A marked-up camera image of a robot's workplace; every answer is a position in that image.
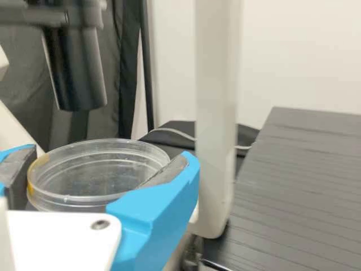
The petri dish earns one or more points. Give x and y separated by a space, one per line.
96 166

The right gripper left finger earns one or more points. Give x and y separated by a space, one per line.
15 166

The cream microscope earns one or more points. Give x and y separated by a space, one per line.
217 113

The black platform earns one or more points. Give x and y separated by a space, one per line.
296 197

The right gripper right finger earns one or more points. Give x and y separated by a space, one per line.
158 209

